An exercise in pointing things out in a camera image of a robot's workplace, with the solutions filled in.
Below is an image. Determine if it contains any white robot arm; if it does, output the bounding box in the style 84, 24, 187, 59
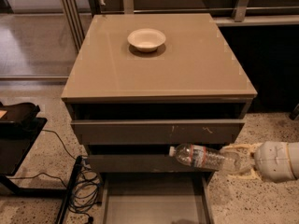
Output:
221, 141, 299, 183

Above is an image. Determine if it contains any top grey drawer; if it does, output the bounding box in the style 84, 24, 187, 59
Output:
71, 119, 245, 145

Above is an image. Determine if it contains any grey drawer cabinet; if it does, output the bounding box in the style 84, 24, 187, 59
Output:
61, 12, 259, 224

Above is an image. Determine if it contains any white paper bowl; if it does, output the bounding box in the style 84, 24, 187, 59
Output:
127, 28, 166, 53

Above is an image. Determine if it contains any middle grey drawer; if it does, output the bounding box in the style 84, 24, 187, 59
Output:
88, 155, 215, 173

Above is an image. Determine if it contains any black floor cable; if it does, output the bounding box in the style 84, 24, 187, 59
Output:
8, 128, 78, 189

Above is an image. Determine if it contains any clear plastic water bottle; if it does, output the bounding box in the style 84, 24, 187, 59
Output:
169, 144, 252, 175

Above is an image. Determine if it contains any bottom grey open drawer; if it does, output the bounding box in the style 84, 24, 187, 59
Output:
101, 173, 214, 224

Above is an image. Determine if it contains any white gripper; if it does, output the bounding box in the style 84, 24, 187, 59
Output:
224, 141, 296, 183

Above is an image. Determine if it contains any metal frame rail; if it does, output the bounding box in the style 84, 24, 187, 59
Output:
61, 0, 85, 51

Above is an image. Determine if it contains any metal bracket post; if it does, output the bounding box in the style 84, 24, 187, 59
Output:
232, 0, 249, 22

